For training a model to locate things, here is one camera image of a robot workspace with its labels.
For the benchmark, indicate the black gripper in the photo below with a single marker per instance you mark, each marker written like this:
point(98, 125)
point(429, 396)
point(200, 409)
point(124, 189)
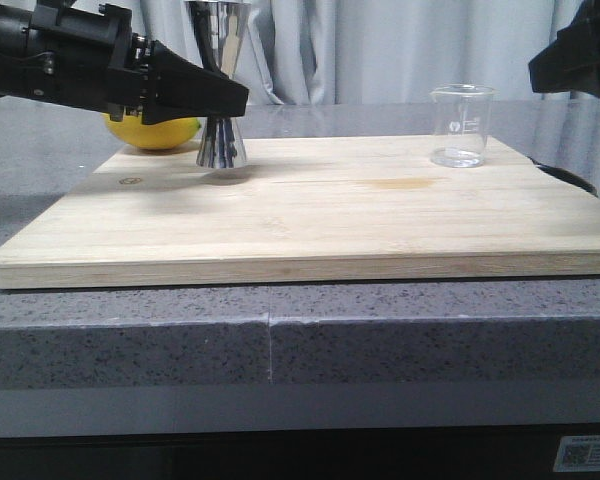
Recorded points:
point(92, 61)

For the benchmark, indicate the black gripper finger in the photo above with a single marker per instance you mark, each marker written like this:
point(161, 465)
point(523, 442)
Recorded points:
point(572, 61)

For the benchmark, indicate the steel double jigger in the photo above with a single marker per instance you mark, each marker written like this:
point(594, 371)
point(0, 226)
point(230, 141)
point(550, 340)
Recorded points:
point(219, 28)

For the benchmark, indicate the clear glass beaker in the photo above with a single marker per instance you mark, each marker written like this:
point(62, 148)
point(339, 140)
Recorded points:
point(462, 115)

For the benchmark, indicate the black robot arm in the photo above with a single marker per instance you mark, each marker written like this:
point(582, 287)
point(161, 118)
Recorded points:
point(15, 62)

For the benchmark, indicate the yellow lemon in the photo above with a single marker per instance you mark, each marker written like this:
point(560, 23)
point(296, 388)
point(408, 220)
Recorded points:
point(161, 136)

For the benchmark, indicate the grey curtain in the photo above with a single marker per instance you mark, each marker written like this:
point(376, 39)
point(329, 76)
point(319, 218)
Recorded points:
point(386, 52)

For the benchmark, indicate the wooden cutting board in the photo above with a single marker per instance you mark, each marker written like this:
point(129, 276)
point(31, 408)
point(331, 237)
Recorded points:
point(307, 209)

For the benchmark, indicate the white QR label sticker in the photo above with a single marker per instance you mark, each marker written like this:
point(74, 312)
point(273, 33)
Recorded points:
point(578, 454)

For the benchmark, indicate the black cutting board handle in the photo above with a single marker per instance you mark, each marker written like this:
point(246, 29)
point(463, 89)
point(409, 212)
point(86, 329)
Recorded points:
point(565, 176)

